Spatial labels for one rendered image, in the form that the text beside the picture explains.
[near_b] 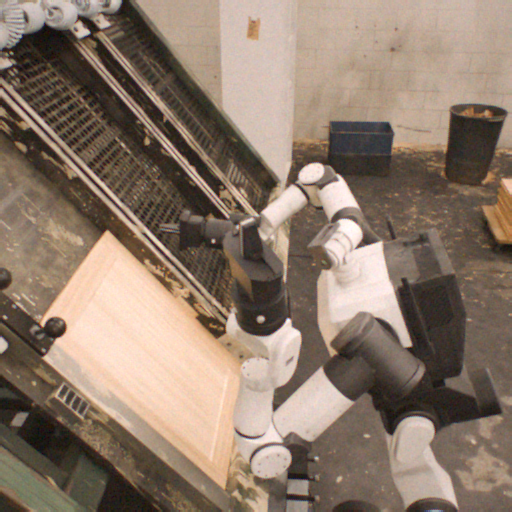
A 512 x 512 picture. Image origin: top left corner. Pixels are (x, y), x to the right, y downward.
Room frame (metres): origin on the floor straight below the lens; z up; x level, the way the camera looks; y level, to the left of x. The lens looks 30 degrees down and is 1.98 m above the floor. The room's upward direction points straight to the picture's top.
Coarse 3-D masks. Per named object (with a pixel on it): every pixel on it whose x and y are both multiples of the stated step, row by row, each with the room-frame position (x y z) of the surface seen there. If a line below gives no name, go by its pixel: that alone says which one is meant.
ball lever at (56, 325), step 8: (48, 320) 0.74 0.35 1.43; (56, 320) 0.74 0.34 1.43; (64, 320) 0.75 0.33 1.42; (32, 328) 0.79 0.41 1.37; (48, 328) 0.73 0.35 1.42; (56, 328) 0.73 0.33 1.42; (64, 328) 0.73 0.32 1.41; (40, 336) 0.79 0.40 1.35; (48, 336) 0.73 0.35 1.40; (56, 336) 0.72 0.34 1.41
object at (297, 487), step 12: (300, 468) 0.98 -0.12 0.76; (276, 480) 0.96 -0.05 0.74; (288, 480) 0.94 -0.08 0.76; (300, 480) 0.94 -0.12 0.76; (312, 480) 0.97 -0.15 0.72; (276, 492) 0.92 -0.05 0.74; (288, 492) 0.90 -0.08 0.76; (300, 492) 0.90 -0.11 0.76; (276, 504) 0.89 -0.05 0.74; (288, 504) 0.87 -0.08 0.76; (300, 504) 0.87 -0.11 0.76
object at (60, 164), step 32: (0, 64) 1.31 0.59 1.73; (0, 96) 1.28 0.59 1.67; (0, 128) 1.28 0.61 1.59; (32, 128) 1.27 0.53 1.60; (32, 160) 1.27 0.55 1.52; (64, 160) 1.27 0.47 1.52; (64, 192) 1.27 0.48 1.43; (96, 192) 1.26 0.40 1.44; (96, 224) 1.26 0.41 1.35; (128, 224) 1.26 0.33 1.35; (160, 256) 1.26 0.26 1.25; (192, 288) 1.25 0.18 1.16; (224, 320) 1.25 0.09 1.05; (256, 352) 1.24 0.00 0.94
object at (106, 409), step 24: (0, 336) 0.78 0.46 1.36; (24, 360) 0.78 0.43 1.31; (48, 360) 0.78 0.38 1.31; (72, 360) 0.81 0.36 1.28; (72, 384) 0.77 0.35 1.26; (96, 384) 0.80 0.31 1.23; (96, 408) 0.76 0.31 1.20; (120, 408) 0.79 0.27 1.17; (120, 432) 0.76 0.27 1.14; (144, 432) 0.78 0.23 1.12; (144, 456) 0.76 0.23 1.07; (168, 456) 0.77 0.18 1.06; (168, 480) 0.75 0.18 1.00; (192, 480) 0.76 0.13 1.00; (216, 504) 0.75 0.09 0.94
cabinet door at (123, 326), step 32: (96, 256) 1.14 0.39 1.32; (128, 256) 1.24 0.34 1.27; (64, 288) 0.99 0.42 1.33; (96, 288) 1.05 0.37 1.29; (128, 288) 1.14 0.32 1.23; (160, 288) 1.23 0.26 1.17; (96, 320) 0.97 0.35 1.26; (128, 320) 1.04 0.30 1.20; (160, 320) 1.13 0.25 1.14; (192, 320) 1.22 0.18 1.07; (96, 352) 0.90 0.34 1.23; (128, 352) 0.96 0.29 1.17; (160, 352) 1.03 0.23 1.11; (192, 352) 1.12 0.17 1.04; (224, 352) 1.21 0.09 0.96; (128, 384) 0.88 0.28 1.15; (160, 384) 0.95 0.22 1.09; (192, 384) 1.02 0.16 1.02; (224, 384) 1.11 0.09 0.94; (160, 416) 0.87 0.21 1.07; (192, 416) 0.93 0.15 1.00; (224, 416) 1.00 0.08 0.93; (192, 448) 0.85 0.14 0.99; (224, 448) 0.92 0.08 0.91; (224, 480) 0.83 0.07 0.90
